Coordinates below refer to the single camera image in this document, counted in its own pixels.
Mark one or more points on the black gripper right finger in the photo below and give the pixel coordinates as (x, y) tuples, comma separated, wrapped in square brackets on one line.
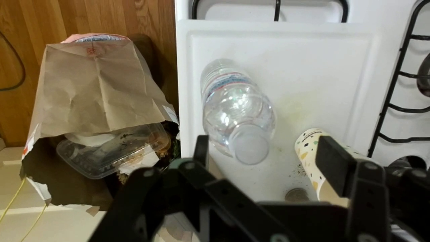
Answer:
[(380, 202)]

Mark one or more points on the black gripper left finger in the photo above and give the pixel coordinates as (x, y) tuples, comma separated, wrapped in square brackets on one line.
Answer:
[(170, 206)]

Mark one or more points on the clear plastic water bottle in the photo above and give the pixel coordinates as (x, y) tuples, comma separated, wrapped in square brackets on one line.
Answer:
[(237, 112)]

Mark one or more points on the dotted paper cup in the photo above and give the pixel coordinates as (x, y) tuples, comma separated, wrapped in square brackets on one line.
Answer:
[(309, 156)]

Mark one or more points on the clear plastic food container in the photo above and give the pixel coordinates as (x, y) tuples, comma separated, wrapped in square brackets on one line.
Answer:
[(98, 155)]

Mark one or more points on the black stove grate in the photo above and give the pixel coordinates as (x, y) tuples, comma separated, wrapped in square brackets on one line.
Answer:
[(394, 89), (277, 11)]

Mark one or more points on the white box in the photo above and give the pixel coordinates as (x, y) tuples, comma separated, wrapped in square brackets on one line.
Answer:
[(45, 223)]

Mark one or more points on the brown paper bag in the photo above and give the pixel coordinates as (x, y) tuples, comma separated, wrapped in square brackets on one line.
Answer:
[(94, 85)]

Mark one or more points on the white plastic cutting board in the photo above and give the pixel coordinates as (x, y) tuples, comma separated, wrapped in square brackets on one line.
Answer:
[(313, 71)]

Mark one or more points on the white gas stove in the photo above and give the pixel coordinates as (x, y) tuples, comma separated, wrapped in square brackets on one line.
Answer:
[(385, 14)]

